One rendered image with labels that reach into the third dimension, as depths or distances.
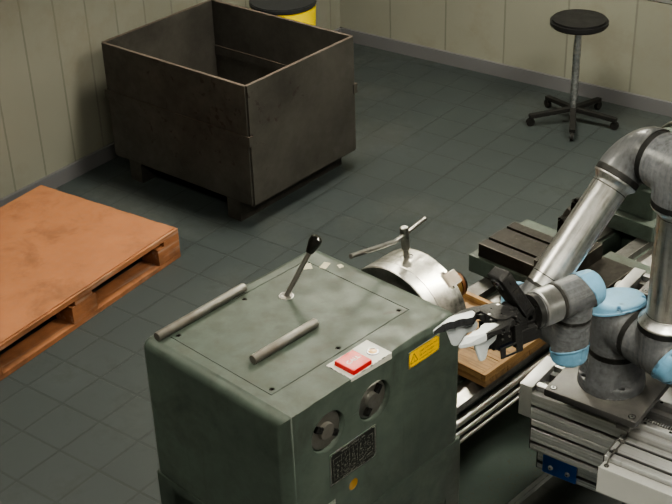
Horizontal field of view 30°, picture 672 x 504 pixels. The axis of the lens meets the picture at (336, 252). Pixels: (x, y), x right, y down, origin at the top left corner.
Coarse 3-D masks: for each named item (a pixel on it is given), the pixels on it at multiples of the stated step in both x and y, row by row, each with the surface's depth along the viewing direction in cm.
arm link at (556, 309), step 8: (536, 288) 239; (544, 288) 238; (552, 288) 238; (544, 296) 236; (552, 296) 237; (560, 296) 237; (552, 304) 236; (560, 304) 237; (552, 312) 236; (560, 312) 237; (552, 320) 237; (560, 320) 239
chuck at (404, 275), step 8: (376, 264) 320; (384, 264) 318; (392, 264) 318; (368, 272) 321; (376, 272) 319; (384, 272) 317; (392, 272) 315; (400, 272) 314; (408, 272) 315; (384, 280) 318; (392, 280) 316; (400, 280) 314; (408, 280) 312; (416, 280) 313; (400, 288) 315; (408, 288) 313; (416, 288) 312; (424, 288) 313; (424, 296) 311; (432, 296) 313
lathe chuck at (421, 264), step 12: (396, 252) 325; (420, 252) 322; (408, 264) 317; (420, 264) 318; (432, 264) 319; (420, 276) 315; (432, 276) 316; (432, 288) 314; (444, 288) 315; (456, 288) 318; (444, 300) 314; (456, 300) 317; (456, 312) 316
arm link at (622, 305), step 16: (608, 288) 278; (624, 288) 277; (608, 304) 270; (624, 304) 270; (640, 304) 269; (592, 320) 275; (608, 320) 271; (624, 320) 269; (592, 336) 277; (608, 336) 271; (608, 352) 275
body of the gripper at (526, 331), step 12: (540, 300) 236; (492, 312) 233; (504, 312) 232; (516, 312) 233; (540, 312) 235; (480, 324) 235; (516, 324) 233; (528, 324) 237; (540, 324) 236; (504, 336) 233; (516, 336) 233; (528, 336) 237; (540, 336) 239; (492, 348) 235; (504, 348) 232; (516, 348) 234
